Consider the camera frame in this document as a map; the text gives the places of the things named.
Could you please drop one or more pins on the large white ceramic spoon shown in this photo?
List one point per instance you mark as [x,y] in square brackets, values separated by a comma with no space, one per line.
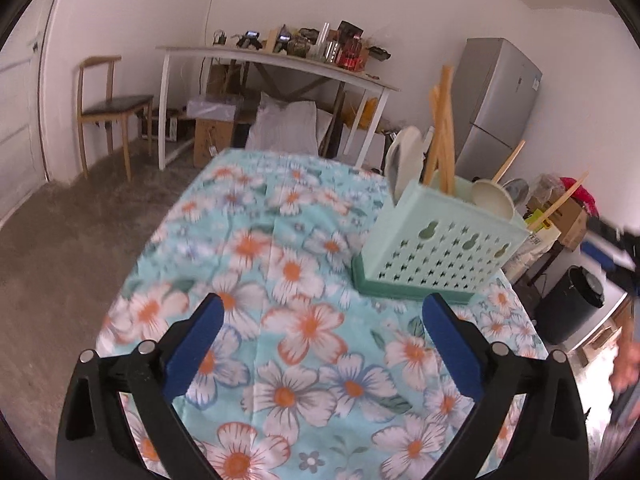
[406,160]

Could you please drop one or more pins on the red cloth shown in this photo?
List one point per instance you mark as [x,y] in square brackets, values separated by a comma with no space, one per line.
[580,192]

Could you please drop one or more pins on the plastic wrapped flat box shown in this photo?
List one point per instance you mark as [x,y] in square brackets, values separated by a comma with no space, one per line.
[212,107]

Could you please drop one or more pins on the person's right hand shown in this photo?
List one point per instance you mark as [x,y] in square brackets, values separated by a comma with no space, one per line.
[629,360]

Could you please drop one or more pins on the black trash bin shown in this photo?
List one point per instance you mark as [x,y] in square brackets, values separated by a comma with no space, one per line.
[567,307]

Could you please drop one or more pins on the white desk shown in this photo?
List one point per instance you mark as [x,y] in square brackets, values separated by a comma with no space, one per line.
[280,57]

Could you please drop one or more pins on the black device with screen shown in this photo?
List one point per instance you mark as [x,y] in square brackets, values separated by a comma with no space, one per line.
[250,39]

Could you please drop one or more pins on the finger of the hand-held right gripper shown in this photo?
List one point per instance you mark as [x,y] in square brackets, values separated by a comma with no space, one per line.
[600,250]

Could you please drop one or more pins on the yellow bag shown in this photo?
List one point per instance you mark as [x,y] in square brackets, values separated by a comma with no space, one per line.
[369,114]

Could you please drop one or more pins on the white pillow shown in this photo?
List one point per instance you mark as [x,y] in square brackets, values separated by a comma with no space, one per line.
[287,125]

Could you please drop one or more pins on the white panel door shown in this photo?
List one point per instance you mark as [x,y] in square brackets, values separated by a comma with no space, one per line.
[17,110]

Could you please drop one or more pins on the green perforated utensil holder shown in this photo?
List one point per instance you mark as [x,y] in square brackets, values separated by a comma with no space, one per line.
[450,250]

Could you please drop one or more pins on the bunch of wooden chopsticks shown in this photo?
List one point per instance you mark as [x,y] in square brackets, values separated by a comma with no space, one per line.
[444,135]

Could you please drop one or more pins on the open cardboard box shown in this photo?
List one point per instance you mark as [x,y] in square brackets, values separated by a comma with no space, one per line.
[567,222]

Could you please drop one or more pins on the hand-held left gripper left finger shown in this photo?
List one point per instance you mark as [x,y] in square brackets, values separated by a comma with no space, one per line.
[192,350]

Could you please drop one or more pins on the small white oven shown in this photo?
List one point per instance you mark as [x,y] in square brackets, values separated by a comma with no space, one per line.
[160,126]

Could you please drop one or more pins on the grey refrigerator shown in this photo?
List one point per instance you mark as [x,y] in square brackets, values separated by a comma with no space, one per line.
[495,100]

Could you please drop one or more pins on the wooden chair with dark seat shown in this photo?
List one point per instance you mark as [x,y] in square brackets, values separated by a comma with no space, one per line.
[117,105]

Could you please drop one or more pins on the brown cardboard box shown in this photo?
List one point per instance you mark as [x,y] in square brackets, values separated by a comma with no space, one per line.
[212,142]

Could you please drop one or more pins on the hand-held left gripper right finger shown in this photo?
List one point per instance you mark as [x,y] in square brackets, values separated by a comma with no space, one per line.
[452,347]

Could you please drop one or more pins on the floral light blue blanket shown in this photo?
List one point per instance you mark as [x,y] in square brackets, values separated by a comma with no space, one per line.
[300,270]

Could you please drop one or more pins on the red soda bottles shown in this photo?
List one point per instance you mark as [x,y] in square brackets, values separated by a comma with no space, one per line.
[350,55]

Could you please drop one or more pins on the small white ceramic spoon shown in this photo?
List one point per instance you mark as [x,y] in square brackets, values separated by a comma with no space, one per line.
[492,200]

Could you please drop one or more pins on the metal spoon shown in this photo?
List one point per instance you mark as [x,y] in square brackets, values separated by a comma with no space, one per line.
[517,190]

